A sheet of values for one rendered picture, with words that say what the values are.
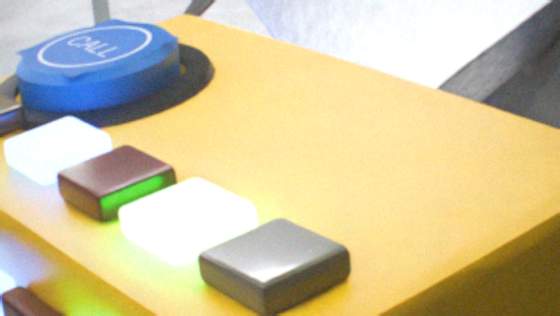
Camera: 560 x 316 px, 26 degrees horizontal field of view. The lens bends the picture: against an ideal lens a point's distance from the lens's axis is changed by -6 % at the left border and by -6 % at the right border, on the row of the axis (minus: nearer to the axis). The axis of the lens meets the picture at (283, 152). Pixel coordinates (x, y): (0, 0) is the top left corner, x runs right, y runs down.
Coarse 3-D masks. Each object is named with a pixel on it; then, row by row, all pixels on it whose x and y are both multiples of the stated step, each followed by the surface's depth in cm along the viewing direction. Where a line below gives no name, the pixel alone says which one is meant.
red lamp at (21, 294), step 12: (12, 288) 24; (24, 288) 24; (0, 300) 24; (12, 300) 23; (24, 300) 23; (36, 300) 23; (12, 312) 23; (24, 312) 23; (36, 312) 23; (48, 312) 23
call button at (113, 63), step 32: (96, 32) 30; (128, 32) 30; (160, 32) 29; (32, 64) 28; (64, 64) 28; (96, 64) 28; (128, 64) 28; (160, 64) 28; (32, 96) 28; (64, 96) 27; (96, 96) 27; (128, 96) 28
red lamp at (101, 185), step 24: (72, 168) 23; (96, 168) 23; (120, 168) 23; (144, 168) 23; (168, 168) 23; (72, 192) 23; (96, 192) 22; (120, 192) 22; (144, 192) 23; (96, 216) 23
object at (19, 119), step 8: (0, 96) 28; (0, 104) 27; (8, 104) 27; (16, 104) 27; (0, 112) 27; (8, 112) 27; (16, 112) 27; (0, 120) 27; (8, 120) 27; (16, 120) 27; (24, 120) 27; (0, 128) 27; (8, 128) 27; (16, 128) 27; (0, 136) 27
